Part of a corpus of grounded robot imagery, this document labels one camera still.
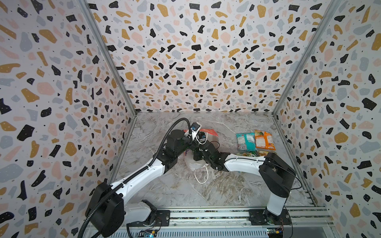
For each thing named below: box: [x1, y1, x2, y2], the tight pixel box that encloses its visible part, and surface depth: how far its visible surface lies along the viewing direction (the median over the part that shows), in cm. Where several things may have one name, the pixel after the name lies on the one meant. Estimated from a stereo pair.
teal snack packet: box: [236, 132, 257, 152], surface depth 103 cm
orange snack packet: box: [254, 129, 276, 151], surface depth 104 cm
